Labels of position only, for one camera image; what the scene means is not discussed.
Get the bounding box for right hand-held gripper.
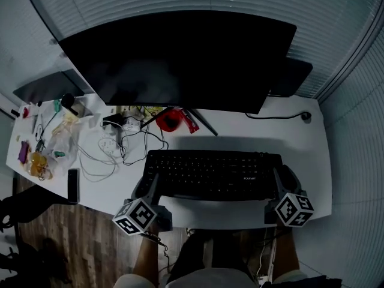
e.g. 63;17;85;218
263;163;315;228

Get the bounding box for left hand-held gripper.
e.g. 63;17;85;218
112;172;174;236

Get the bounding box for black keyboard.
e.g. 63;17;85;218
140;149;283;202

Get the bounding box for person's right forearm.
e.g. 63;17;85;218
273;225;301;278

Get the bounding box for person's left forearm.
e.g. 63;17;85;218
131;229;160;283

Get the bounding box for white table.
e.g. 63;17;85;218
5;93;333;230

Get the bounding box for red tape roll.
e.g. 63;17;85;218
155;108;184;133

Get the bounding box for black smartphone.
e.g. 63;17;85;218
67;168;80;204

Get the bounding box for person's dark trousers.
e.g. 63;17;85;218
170;229;256;281

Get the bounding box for black power adapter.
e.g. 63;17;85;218
102;114;123;129

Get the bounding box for yellow snack bag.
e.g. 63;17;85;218
143;106;164;117

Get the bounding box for red snack packet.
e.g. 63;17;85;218
181;109;200;134

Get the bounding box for clear plastic bag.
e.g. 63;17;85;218
44;121;80;173

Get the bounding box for person's white shirt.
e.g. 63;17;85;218
113;267;301;288

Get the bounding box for black office chair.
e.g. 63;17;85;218
0;184;79;288

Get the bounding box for black lidded tumbler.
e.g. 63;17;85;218
61;94;79;116

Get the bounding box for purple pouch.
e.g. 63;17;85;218
17;140;31;163

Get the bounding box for black computer monitor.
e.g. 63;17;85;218
58;10;298;137

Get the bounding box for thin black cable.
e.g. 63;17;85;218
119;117;170;166

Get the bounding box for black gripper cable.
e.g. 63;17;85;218
262;228;289;242
143;232;171;270

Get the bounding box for long white cable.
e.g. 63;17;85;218
77;121;130;182

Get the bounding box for black cable with round plug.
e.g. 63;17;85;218
245;110;313;123

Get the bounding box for thin white power cord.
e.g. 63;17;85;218
256;228;275;283

